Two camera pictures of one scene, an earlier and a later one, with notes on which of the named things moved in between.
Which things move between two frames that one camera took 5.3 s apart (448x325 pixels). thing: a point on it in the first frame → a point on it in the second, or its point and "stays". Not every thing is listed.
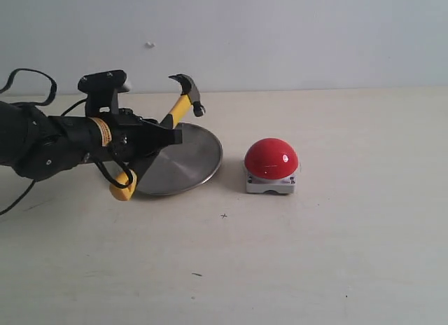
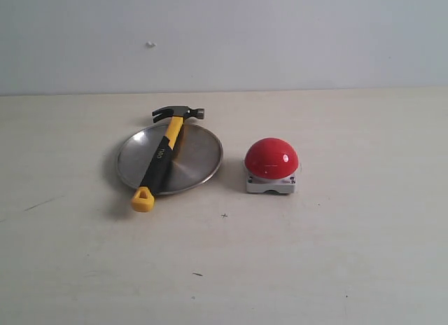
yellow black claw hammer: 124,184 → 143,199
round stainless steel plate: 183,167 stays
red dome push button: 271,164 stays
